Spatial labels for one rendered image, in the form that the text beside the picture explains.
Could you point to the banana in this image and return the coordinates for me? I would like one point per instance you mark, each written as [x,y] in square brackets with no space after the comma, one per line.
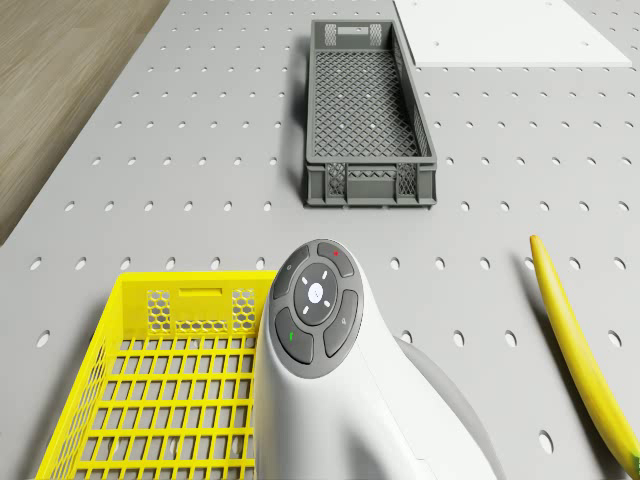
[575,345]

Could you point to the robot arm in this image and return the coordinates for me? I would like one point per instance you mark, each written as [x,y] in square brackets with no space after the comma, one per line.
[345,410]

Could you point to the yellow basket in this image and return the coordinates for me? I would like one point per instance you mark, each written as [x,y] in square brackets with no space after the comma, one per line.
[165,390]

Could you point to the white board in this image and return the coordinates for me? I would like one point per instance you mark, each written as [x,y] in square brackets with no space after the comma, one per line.
[500,35]

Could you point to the dark grey basket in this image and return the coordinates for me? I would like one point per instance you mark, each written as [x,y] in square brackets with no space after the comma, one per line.
[362,115]

